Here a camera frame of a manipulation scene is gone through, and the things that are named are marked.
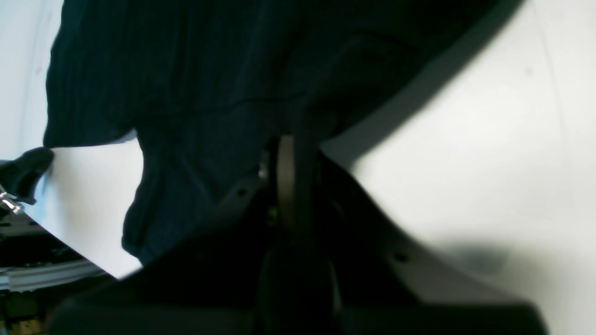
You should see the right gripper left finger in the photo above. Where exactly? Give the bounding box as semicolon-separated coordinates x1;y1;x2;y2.
48;136;295;335

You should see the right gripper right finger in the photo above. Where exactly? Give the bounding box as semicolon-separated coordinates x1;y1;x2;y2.
307;153;549;335

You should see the black T-shirt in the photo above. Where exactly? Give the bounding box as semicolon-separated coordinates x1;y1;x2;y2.
43;0;508;264

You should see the aluminium frame rail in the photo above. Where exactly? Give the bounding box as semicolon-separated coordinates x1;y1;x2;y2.
0;259;107;292

